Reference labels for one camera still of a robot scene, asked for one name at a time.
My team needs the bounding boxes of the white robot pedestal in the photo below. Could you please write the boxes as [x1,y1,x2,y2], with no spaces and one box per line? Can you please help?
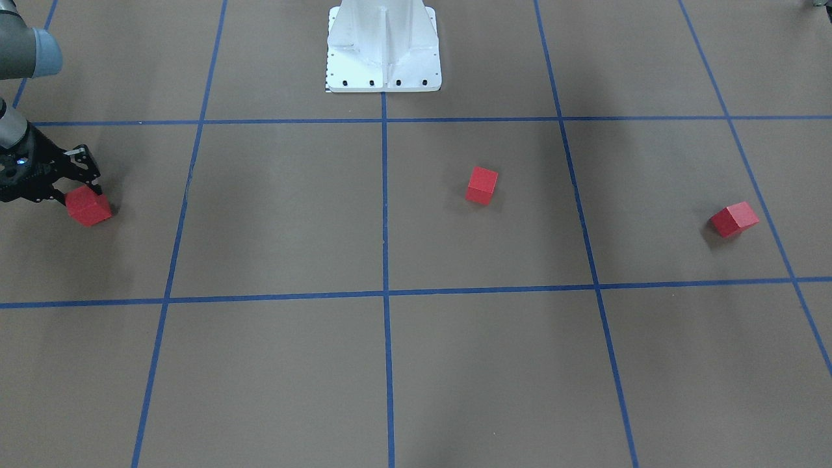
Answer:
[325,1,443,93]

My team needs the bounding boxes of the red block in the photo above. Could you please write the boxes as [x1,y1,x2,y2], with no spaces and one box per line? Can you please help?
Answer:
[709,201,760,238]
[465,166,499,205]
[65,186,113,226]

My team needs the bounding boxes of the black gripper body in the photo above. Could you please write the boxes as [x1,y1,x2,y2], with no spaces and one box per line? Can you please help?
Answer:
[1,125,68,204]

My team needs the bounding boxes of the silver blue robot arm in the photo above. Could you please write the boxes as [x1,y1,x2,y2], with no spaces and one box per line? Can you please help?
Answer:
[1,1,102,204]

